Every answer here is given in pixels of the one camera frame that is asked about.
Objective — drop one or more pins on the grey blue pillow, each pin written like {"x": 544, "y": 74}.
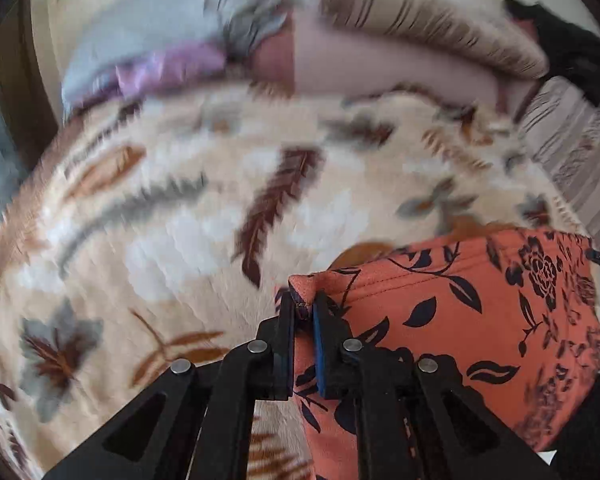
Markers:
{"x": 155, "y": 25}

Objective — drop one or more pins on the pink padded headboard cushion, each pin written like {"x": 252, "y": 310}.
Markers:
{"x": 380, "y": 65}

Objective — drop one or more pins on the orange black floral garment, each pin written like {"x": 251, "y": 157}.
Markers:
{"x": 480, "y": 320}

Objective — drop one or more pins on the black clothing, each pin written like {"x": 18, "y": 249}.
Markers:
{"x": 575, "y": 45}

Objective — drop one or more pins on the brown wooden window frame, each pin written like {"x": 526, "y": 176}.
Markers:
{"x": 15, "y": 25}

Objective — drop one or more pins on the dark cloth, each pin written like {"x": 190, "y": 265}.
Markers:
{"x": 592, "y": 425}

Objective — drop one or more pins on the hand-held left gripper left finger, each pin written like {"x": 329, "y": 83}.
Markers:
{"x": 275, "y": 355}

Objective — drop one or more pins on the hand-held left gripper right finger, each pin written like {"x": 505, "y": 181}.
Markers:
{"x": 321, "y": 355}

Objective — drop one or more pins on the purple floral cloth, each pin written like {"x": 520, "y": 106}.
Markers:
{"x": 170, "y": 67}

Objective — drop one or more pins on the cream leaf print quilt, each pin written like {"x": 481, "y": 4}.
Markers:
{"x": 170, "y": 210}

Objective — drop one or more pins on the long striped floral bolster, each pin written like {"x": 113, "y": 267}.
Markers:
{"x": 420, "y": 15}

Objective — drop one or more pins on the striped floral pillow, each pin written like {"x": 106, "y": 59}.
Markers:
{"x": 575, "y": 140}

